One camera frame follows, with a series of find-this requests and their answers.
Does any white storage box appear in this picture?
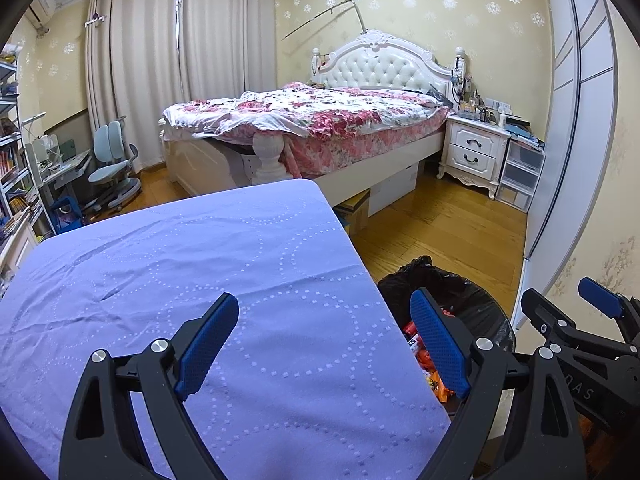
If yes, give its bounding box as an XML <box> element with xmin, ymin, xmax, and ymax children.
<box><xmin>369</xmin><ymin>160</ymin><xmax>420</xmax><ymax>216</ymax></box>

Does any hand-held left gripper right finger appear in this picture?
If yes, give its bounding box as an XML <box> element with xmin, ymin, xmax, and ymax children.
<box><xmin>409</xmin><ymin>286</ymin><xmax>586</xmax><ymax>480</ymax></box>

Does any white tufted bed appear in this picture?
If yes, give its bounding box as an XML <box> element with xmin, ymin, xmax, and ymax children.
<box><xmin>159</xmin><ymin>30</ymin><xmax>468</xmax><ymax>198</ymax></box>

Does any beige curtain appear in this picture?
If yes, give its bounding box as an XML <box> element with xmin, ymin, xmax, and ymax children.
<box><xmin>85</xmin><ymin>0</ymin><xmax>183</xmax><ymax>173</ymax></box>
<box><xmin>177</xmin><ymin>0</ymin><xmax>278</xmax><ymax>101</ymax></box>

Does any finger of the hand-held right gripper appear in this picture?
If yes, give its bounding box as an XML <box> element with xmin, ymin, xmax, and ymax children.
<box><xmin>520</xmin><ymin>287</ymin><xmax>627</xmax><ymax>357</ymax></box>
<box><xmin>577</xmin><ymin>276</ymin><xmax>640</xmax><ymax>342</ymax></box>

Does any cluster of small bottles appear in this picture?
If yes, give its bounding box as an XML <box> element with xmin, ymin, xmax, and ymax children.
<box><xmin>450</xmin><ymin>72</ymin><xmax>516</xmax><ymax>126</ymax></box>

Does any white cabinet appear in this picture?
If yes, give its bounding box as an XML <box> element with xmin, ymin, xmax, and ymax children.
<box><xmin>0</xmin><ymin>220</ymin><xmax>38</xmax><ymax>291</ymax></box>

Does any light blue office chair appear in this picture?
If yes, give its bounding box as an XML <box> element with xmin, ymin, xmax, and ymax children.
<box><xmin>87</xmin><ymin>119</ymin><xmax>143</xmax><ymax>211</ymax></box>

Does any white air conditioner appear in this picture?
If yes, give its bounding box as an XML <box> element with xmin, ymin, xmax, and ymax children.
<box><xmin>27</xmin><ymin>0</ymin><xmax>56</xmax><ymax>28</ymax></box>

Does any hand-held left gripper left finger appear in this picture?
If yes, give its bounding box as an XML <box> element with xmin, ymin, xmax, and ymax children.
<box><xmin>59</xmin><ymin>292</ymin><xmax>241</xmax><ymax>480</ymax></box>

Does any clear plastic drawer unit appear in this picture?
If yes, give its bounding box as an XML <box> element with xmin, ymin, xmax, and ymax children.
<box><xmin>495</xmin><ymin>137</ymin><xmax>546</xmax><ymax>211</ymax></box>

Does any clear plastic container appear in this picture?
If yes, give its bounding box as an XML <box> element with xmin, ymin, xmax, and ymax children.
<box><xmin>30</xmin><ymin>135</ymin><xmax>61</xmax><ymax>166</ymax></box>

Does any black bag lined bin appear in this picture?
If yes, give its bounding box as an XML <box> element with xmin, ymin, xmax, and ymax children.
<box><xmin>376</xmin><ymin>255</ymin><xmax>517</xmax><ymax>421</ymax></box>

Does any white nightstand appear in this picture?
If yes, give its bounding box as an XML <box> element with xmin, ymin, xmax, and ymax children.
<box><xmin>437</xmin><ymin>114</ymin><xmax>512</xmax><ymax>200</ymax></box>

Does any white wardrobe sliding door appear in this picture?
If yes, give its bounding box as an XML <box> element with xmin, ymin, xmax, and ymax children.
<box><xmin>507</xmin><ymin>0</ymin><xmax>631</xmax><ymax>318</ymax></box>

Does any pink floral bed sheet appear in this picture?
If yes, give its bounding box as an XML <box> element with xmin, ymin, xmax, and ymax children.
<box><xmin>285</xmin><ymin>110</ymin><xmax>448</xmax><ymax>178</ymax></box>

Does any orange snack wrapper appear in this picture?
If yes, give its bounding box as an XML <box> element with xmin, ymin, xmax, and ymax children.
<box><xmin>425</xmin><ymin>370</ymin><xmax>453</xmax><ymax>403</ymax></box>

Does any blue storage crate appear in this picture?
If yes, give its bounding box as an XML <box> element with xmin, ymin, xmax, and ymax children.
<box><xmin>50</xmin><ymin>197</ymin><xmax>83</xmax><ymax>233</ymax></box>

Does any white bookshelf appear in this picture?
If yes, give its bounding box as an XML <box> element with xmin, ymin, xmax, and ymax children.
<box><xmin>0</xmin><ymin>42</ymin><xmax>43</xmax><ymax>241</ymax></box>

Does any stack of books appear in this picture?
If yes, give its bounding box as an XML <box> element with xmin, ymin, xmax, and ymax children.
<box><xmin>502</xmin><ymin>115</ymin><xmax>546</xmax><ymax>148</ymax></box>

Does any thin metal rod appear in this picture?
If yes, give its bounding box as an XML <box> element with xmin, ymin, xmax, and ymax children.
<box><xmin>281</xmin><ymin>0</ymin><xmax>368</xmax><ymax>42</ymax></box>

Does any grey study desk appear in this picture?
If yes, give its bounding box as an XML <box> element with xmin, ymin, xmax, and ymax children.
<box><xmin>27</xmin><ymin>152</ymin><xmax>93</xmax><ymax>226</ymax></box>

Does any pink floral quilt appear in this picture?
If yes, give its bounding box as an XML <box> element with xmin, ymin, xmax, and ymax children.
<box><xmin>162</xmin><ymin>82</ymin><xmax>450</xmax><ymax>141</ymax></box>

